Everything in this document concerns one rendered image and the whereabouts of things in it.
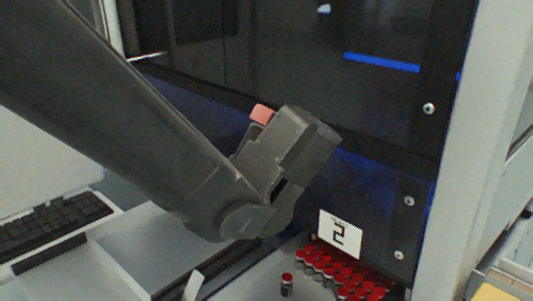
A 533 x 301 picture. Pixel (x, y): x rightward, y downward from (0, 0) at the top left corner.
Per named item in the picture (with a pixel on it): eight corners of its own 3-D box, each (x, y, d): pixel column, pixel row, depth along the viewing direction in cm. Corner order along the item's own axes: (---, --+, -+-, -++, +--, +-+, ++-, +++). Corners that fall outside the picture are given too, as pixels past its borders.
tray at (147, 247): (209, 184, 111) (208, 172, 109) (279, 225, 95) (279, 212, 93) (88, 243, 89) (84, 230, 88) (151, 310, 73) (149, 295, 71)
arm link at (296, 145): (163, 173, 37) (211, 238, 32) (230, 67, 34) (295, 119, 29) (244, 188, 46) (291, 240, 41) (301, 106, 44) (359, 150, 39)
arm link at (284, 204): (223, 225, 38) (273, 251, 39) (264, 166, 36) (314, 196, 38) (224, 193, 44) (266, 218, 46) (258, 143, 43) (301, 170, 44)
